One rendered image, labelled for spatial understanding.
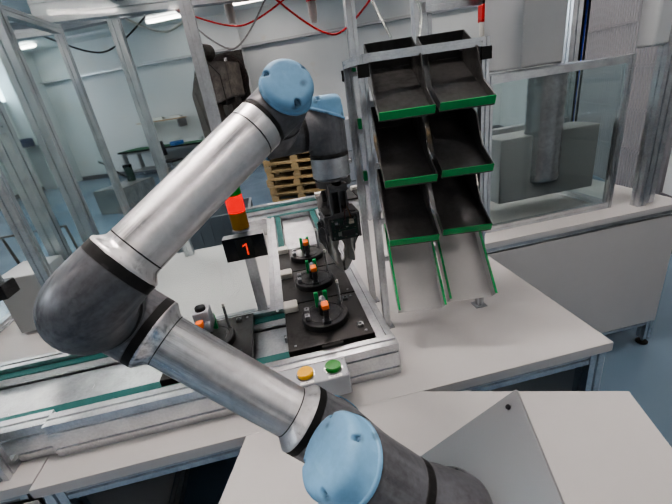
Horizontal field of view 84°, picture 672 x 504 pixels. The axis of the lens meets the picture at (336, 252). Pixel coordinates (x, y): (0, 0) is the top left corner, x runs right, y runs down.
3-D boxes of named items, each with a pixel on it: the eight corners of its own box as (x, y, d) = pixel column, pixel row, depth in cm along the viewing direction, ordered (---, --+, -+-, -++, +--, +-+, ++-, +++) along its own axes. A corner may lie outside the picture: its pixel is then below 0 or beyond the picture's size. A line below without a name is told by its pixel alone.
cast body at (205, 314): (212, 332, 103) (205, 310, 101) (196, 335, 103) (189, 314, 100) (216, 316, 111) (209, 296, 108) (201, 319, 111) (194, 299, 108)
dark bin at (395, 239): (438, 240, 99) (441, 221, 93) (390, 247, 100) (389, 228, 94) (416, 176, 118) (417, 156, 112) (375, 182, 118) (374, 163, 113)
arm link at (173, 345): (363, 512, 56) (17, 326, 47) (336, 469, 70) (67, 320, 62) (400, 436, 59) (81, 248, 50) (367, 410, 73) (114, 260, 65)
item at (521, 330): (612, 350, 103) (614, 342, 101) (34, 499, 86) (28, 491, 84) (417, 211, 231) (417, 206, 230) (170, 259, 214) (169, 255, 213)
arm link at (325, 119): (290, 99, 70) (332, 93, 73) (301, 158, 74) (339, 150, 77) (303, 98, 63) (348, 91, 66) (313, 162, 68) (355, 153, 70)
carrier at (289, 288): (355, 295, 125) (350, 262, 120) (284, 311, 122) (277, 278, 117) (341, 266, 147) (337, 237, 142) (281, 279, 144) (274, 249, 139)
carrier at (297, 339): (375, 338, 103) (371, 299, 98) (290, 358, 100) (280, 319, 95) (355, 296, 125) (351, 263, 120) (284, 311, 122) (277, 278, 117)
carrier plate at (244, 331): (253, 365, 99) (251, 359, 99) (161, 387, 97) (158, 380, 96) (254, 317, 121) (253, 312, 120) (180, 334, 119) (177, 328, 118)
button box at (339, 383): (352, 392, 92) (349, 373, 90) (269, 413, 90) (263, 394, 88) (347, 374, 99) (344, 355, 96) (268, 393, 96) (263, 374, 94)
